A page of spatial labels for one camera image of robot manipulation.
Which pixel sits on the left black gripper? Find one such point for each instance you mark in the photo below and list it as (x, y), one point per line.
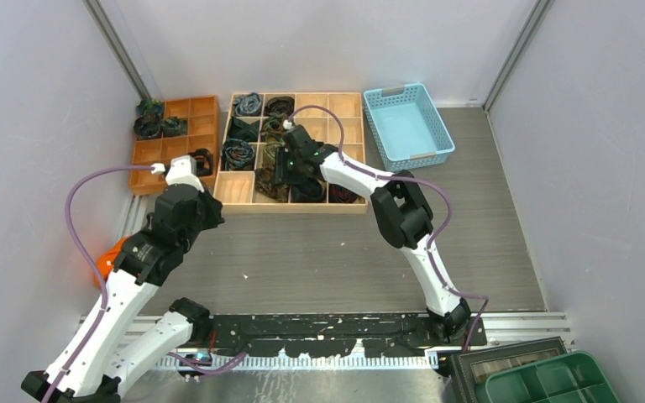
(213, 206)

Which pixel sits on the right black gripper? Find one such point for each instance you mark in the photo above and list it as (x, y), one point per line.
(281, 177)

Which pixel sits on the black key pattern tie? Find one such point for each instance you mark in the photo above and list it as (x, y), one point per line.
(264, 183)

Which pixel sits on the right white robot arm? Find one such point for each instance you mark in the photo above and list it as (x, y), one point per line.
(402, 213)

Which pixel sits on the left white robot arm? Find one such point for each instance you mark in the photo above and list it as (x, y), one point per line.
(94, 367)

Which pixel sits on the olive rolled tie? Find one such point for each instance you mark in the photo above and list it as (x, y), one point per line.
(269, 153)

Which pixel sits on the dark navy rolled tie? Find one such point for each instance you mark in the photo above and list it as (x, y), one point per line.
(308, 191)

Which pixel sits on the green brown patterned rolled tie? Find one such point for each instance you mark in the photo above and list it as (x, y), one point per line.
(272, 128)

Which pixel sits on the red blue striped rolled tie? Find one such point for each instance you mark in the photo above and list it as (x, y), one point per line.
(340, 195)

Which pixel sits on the light wooden grid tray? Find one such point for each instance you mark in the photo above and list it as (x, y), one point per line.
(334, 118)

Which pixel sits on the dark brown rolled tie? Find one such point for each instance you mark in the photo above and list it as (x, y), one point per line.
(281, 105)

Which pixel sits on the black rolled tie orange tray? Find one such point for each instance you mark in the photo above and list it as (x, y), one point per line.
(204, 162)

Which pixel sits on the dark teal rolled tie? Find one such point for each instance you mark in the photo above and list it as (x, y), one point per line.
(247, 130)

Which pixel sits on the grey blue rolled tie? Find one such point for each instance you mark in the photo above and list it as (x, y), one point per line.
(247, 105)

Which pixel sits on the dark patterned rolled tie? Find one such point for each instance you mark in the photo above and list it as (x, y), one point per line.
(147, 127)

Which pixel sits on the orange cloth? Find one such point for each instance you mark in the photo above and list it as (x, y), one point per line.
(105, 263)

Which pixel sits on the orange wooden grid tray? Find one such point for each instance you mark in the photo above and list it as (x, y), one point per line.
(202, 114)

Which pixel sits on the teal rolled tie corner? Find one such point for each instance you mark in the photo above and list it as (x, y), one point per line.
(150, 106)

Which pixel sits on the light blue plastic basket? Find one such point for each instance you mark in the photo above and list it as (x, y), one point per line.
(408, 130)

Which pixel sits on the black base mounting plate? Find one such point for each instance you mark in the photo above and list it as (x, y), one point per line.
(380, 335)

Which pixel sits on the dark framed box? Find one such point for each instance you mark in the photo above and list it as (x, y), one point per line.
(468, 373)

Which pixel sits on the green plastic organizer box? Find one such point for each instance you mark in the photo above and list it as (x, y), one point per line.
(570, 377)

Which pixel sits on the aluminium rail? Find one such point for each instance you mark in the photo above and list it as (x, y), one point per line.
(501, 328)

